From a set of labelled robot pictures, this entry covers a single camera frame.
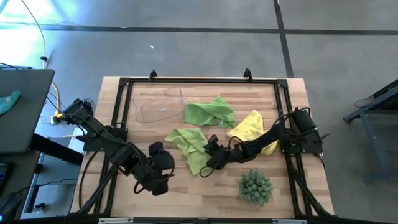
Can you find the artificial green succulent ball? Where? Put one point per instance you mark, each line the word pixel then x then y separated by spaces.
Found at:
pixel 255 187

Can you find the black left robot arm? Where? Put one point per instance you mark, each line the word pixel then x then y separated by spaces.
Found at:
pixel 99 130

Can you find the dark grey metal table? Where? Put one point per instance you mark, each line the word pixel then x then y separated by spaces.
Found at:
pixel 373 104

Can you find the grey metal cabinet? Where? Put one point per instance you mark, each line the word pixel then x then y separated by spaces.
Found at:
pixel 53 174

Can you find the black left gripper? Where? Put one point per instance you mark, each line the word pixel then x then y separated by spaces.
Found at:
pixel 160 174

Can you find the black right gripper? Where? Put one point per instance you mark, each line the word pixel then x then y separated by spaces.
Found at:
pixel 219 155

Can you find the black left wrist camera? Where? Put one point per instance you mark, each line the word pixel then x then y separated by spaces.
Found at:
pixel 155 148

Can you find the black aluminium table frame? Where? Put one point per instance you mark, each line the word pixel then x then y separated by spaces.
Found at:
pixel 202 80

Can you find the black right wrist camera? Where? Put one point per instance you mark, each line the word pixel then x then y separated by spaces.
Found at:
pixel 213 140

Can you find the clear plastic basket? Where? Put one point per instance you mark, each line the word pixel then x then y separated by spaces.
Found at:
pixel 158 109

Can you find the white light bar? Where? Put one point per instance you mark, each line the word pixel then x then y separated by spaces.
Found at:
pixel 289 221
pixel 115 221

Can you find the black desk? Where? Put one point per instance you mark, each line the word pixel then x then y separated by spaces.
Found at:
pixel 25 105

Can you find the white power strip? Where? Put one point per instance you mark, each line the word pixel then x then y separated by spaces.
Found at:
pixel 56 120

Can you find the lime green microfiber towel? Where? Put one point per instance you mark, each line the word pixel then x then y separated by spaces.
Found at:
pixel 189 143

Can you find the teal cloth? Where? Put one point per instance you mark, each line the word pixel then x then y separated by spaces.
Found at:
pixel 7 101

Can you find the yellow microfiber towel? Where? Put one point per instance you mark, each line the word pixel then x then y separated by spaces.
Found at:
pixel 248 127

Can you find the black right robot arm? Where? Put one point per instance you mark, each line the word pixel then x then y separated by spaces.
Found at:
pixel 267 137

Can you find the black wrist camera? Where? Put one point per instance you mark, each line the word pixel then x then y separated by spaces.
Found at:
pixel 213 140
pixel 155 148

